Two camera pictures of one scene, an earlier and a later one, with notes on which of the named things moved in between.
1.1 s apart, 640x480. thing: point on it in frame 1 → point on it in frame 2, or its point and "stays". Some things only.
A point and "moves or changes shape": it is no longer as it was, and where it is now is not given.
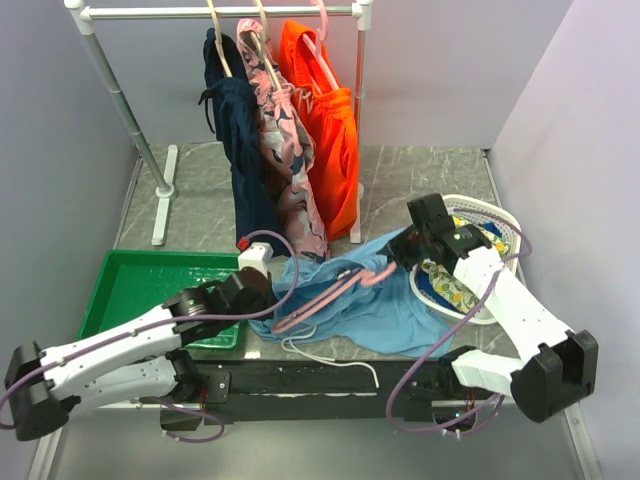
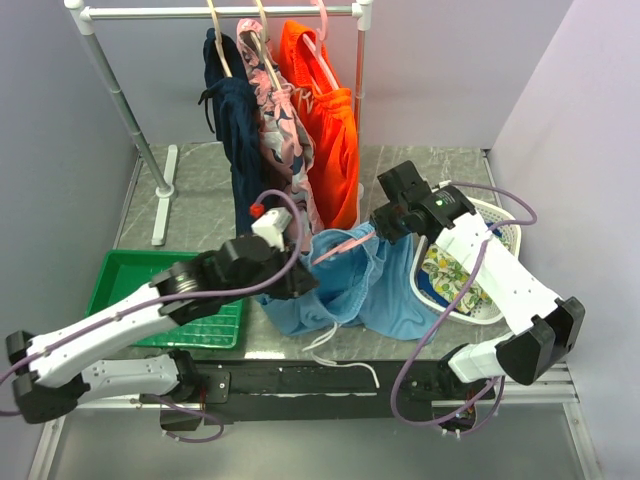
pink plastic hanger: (367, 277) → (346, 246)
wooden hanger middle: (263, 51) stays
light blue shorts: (389, 316) moves or changes shape
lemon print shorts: (447, 283) stays
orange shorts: (332, 115) stays
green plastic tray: (134, 281) stays
